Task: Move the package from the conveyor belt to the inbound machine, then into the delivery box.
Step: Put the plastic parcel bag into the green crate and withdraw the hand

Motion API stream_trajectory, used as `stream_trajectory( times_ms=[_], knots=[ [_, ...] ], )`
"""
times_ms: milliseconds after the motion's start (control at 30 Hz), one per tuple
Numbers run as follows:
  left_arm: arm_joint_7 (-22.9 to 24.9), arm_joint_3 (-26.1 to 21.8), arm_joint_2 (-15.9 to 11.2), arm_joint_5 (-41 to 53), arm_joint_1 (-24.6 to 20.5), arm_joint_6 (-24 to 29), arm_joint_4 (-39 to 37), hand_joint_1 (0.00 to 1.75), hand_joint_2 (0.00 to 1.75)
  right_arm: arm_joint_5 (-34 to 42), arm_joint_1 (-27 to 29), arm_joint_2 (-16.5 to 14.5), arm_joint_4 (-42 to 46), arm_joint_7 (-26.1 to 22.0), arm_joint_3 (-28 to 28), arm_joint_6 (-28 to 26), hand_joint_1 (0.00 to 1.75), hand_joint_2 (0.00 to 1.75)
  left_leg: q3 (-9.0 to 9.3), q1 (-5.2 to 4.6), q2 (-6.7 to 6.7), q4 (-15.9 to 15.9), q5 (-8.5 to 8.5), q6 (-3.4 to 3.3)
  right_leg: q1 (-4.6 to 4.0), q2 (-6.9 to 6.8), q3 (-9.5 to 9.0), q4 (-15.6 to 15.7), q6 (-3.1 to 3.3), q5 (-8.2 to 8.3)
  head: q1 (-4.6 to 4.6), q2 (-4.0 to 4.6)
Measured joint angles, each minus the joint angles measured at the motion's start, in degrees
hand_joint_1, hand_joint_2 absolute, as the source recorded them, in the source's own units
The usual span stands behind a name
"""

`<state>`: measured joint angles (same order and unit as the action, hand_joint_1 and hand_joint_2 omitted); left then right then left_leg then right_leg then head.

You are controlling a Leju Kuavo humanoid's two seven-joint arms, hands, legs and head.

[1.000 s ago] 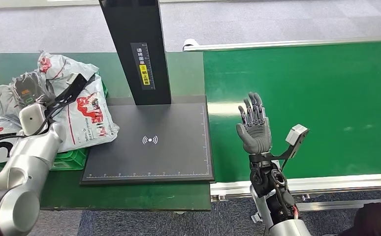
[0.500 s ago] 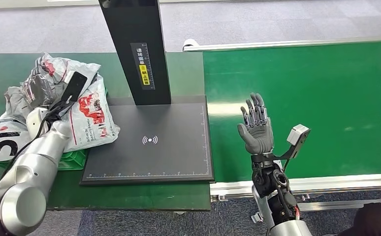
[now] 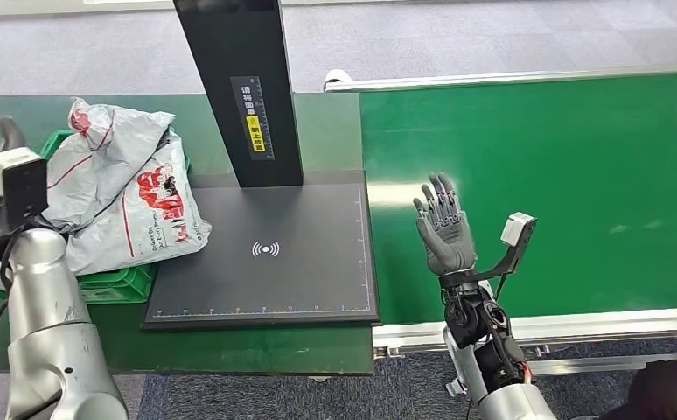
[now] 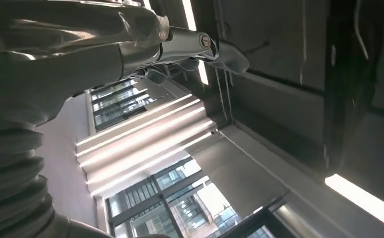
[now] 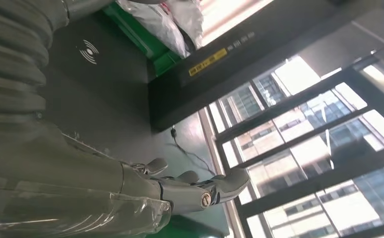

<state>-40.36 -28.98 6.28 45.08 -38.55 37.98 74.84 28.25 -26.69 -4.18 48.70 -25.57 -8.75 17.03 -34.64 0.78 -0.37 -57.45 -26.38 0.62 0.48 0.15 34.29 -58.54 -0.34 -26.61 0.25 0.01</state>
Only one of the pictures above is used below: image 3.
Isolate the green plastic delivery bin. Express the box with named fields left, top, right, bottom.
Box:
left=0, top=128, right=192, bottom=305

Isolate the dark rounded object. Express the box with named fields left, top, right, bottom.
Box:
left=602, top=360, right=677, bottom=420

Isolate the large white mailer package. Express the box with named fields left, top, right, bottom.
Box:
left=66, top=129, right=213, bottom=277

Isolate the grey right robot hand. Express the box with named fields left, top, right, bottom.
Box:
left=412, top=171, right=478, bottom=277

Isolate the white conveyor roller end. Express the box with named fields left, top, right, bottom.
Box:
left=323, top=68, right=355, bottom=93

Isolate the small grey mailer package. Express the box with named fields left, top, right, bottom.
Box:
left=43, top=97, right=176, bottom=233

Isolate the aluminium conveyor frame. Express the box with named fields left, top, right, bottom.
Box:
left=322, top=62, right=677, bottom=378

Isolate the black scanner base plate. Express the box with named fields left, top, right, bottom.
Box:
left=141, top=169, right=381, bottom=332

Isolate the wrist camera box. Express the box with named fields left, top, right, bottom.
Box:
left=0, top=146, right=50, bottom=233
left=439, top=212, right=538, bottom=285

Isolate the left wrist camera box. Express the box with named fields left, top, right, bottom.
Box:
left=0, top=146, right=50, bottom=233

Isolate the green conveyor belt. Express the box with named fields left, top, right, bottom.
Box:
left=360, top=72, right=677, bottom=326

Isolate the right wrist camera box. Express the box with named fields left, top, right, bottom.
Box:
left=439, top=212, right=538, bottom=285

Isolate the black scanner column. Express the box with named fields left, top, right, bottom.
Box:
left=172, top=0, right=305, bottom=188

